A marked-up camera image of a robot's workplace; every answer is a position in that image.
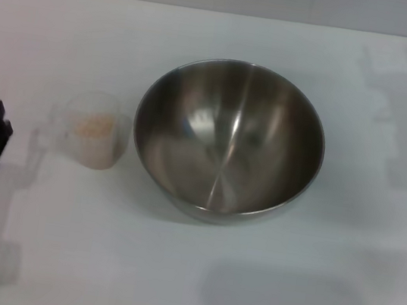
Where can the clear plastic measuring cup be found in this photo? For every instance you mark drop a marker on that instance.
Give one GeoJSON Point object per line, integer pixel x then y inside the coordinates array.
{"type": "Point", "coordinates": [92, 151]}

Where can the white rice grains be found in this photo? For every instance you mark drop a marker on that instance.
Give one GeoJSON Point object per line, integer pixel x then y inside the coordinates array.
{"type": "Point", "coordinates": [94, 126]}

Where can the stainless steel mixing bowl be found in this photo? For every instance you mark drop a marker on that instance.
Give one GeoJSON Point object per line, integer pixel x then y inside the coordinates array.
{"type": "Point", "coordinates": [227, 144]}

